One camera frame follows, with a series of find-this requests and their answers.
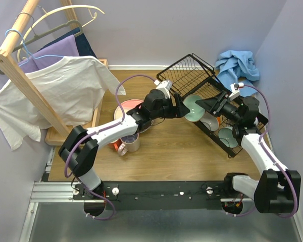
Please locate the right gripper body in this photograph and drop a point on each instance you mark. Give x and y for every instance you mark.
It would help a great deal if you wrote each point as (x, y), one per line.
(230, 111)

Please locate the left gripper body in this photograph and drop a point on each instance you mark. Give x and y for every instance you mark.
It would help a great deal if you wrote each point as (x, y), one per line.
(173, 106)

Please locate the green beige bowl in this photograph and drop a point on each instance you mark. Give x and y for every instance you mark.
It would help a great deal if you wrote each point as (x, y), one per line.
(196, 112)

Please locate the white orange bowl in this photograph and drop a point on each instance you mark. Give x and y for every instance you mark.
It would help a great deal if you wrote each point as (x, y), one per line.
(210, 122)

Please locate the pink white plate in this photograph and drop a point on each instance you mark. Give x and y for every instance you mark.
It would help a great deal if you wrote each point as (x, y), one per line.
(128, 105)

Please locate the pink mug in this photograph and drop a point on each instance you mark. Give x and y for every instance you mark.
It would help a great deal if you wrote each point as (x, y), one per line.
(130, 143)

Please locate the orange mug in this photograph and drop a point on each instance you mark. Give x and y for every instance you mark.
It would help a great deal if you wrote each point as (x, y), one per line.
(115, 145)

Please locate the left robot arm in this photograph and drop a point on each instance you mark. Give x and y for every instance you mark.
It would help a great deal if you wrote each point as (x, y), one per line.
(81, 146)

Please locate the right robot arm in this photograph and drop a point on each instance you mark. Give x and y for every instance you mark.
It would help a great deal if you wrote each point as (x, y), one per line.
(278, 189)

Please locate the teal bowl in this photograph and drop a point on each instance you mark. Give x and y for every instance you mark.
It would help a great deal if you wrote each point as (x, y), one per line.
(226, 136)

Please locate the blue cloth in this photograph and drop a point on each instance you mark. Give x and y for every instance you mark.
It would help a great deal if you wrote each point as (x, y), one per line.
(234, 64)

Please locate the navy garment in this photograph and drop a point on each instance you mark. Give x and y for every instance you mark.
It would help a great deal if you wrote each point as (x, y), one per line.
(82, 43)

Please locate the purple shirt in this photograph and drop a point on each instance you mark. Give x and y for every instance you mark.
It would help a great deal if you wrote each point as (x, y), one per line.
(65, 47)

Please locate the grey hanger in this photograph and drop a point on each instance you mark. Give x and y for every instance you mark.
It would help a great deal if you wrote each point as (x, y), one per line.
(37, 37)

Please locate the blue hanger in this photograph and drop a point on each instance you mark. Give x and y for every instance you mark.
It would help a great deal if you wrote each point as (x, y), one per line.
(29, 54)

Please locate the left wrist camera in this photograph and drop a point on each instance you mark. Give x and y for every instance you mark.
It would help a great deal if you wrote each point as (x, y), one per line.
(164, 86)

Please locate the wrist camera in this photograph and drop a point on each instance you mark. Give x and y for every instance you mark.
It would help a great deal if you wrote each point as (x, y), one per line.
(235, 90)
(164, 86)

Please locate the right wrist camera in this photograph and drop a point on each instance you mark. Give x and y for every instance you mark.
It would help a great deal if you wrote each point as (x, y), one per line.
(235, 90)

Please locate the black wire dish rack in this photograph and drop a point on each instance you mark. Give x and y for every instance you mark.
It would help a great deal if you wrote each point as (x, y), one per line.
(191, 75)

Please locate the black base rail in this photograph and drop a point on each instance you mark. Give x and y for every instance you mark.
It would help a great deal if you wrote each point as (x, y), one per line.
(174, 195)

